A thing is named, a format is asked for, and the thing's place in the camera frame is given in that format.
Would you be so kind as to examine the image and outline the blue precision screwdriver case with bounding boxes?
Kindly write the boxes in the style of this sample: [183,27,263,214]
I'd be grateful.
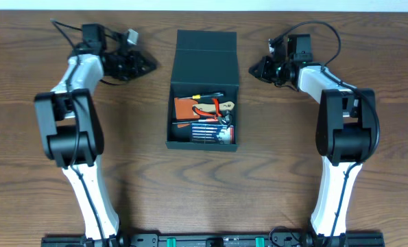
[191,123,235,145]

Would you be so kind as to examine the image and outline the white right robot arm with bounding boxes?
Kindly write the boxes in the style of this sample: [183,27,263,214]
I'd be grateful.
[249,34,380,246]

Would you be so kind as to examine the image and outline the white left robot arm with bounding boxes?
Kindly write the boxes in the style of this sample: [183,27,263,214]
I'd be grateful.
[34,23,156,246]

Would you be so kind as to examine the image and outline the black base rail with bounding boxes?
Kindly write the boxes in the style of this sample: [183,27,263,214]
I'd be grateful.
[40,231,385,247]

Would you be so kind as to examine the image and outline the orange scraper wooden handle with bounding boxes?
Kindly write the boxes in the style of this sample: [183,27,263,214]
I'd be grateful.
[173,97,236,128]

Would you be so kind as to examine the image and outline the red handled pliers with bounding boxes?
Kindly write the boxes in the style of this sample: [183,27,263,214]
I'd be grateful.
[192,98,235,126]

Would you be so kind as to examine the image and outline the black yellow screwdriver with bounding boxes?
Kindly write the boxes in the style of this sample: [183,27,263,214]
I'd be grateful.
[181,91,225,100]

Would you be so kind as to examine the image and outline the dark green lidded box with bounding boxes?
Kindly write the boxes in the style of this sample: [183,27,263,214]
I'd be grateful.
[166,30,239,152]

